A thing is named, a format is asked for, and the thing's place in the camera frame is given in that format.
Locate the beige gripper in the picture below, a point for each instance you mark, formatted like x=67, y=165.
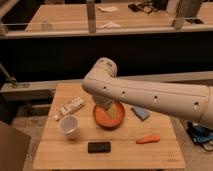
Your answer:
x=111, y=112

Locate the white ceramic cup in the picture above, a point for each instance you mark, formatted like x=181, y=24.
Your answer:
x=68, y=126

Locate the black phone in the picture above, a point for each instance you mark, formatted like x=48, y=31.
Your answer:
x=99, y=147

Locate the white crumpled tissue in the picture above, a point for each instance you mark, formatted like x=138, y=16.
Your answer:
x=110, y=25

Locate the white paper sheet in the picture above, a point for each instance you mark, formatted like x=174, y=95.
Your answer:
x=108, y=9

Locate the white tube package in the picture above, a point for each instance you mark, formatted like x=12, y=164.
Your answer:
x=70, y=108

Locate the orange carrot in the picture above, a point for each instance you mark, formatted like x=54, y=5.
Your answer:
x=149, y=139

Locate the grey right metal post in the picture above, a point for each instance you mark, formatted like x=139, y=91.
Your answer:
x=187, y=11

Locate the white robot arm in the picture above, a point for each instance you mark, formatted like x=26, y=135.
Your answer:
x=184, y=101

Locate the grey metal post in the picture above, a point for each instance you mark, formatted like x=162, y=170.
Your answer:
x=187, y=11
x=90, y=5

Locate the blue sponge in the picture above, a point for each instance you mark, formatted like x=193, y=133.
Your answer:
x=140, y=112

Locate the orange ceramic bowl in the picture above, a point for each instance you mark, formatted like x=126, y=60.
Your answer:
x=102, y=119

